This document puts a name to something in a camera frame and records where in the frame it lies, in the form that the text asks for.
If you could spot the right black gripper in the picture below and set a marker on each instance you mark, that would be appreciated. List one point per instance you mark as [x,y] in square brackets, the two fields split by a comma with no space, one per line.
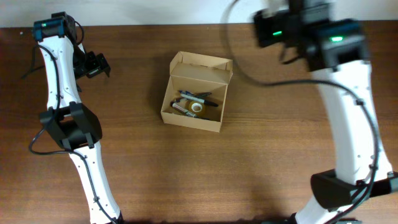
[288,52]

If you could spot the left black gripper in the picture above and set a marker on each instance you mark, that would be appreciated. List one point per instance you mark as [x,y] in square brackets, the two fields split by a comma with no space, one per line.
[94,65]

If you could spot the black capped whiteboard marker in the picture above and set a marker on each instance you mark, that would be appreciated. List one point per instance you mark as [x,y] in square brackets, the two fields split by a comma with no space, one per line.
[182,110]

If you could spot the brown cardboard box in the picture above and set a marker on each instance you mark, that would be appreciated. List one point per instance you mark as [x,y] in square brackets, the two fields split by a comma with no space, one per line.
[196,73]

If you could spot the black permanent marker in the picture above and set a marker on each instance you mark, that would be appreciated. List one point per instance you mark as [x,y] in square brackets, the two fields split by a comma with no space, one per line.
[193,98]

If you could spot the black ballpoint pen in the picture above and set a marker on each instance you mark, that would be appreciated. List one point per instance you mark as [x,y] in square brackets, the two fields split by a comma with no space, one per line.
[198,95]

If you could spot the yellow adhesive tape roll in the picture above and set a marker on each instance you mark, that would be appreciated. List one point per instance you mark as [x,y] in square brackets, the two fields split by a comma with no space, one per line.
[196,108]

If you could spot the blue ballpoint pen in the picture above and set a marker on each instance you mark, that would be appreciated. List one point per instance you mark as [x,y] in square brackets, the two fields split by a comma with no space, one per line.
[186,93]

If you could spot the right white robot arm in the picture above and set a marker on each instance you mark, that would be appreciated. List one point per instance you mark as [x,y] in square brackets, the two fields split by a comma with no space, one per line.
[338,59]

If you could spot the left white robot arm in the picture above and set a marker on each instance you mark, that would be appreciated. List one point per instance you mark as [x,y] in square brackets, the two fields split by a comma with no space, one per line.
[73,126]

